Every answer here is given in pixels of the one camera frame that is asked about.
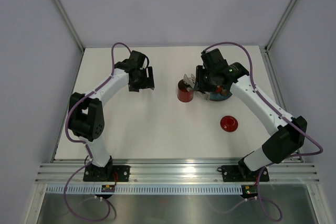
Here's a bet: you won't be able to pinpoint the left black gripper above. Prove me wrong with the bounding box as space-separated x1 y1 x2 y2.
129 67 153 92

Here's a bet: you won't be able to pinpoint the metal tongs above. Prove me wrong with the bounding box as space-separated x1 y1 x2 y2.
183 74 210 101

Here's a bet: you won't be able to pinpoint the red metal can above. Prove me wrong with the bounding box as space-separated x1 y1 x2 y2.
177 79 194 103

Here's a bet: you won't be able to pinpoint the dark green eggplant piece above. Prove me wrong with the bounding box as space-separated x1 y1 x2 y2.
221 89 229 96

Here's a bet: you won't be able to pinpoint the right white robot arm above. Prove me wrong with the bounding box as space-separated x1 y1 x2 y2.
195 49 307 180

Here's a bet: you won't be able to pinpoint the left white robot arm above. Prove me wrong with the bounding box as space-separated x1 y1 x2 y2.
65 50 155 181

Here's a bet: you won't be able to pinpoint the blue ceramic plate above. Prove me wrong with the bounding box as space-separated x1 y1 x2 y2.
202 88 232 102

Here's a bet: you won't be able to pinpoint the red can lid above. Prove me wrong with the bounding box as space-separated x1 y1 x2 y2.
220 115 238 132

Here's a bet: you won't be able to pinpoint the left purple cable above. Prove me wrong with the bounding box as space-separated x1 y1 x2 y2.
64 42 133 221

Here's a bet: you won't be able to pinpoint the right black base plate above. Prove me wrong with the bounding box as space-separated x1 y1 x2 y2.
217 165 270 182

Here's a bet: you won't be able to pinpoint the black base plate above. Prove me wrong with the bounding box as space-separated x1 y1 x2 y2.
217 165 270 182
83 165 130 182

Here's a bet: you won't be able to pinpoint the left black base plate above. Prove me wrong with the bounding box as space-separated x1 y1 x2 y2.
83 165 130 182

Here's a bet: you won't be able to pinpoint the white slotted cable duct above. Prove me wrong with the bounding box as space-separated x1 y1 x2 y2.
46 184 243 195

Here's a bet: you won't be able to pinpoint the aluminium mounting rail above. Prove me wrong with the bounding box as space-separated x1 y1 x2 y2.
35 158 320 184

